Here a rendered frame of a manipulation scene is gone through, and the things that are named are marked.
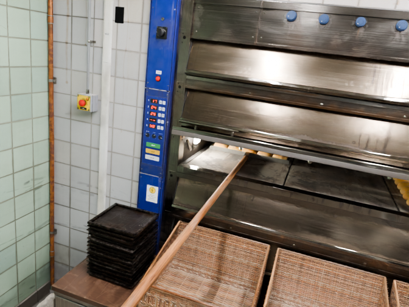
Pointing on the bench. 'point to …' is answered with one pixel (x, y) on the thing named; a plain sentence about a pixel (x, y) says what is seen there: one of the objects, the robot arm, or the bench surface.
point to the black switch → (161, 32)
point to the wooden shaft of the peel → (178, 242)
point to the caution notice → (151, 194)
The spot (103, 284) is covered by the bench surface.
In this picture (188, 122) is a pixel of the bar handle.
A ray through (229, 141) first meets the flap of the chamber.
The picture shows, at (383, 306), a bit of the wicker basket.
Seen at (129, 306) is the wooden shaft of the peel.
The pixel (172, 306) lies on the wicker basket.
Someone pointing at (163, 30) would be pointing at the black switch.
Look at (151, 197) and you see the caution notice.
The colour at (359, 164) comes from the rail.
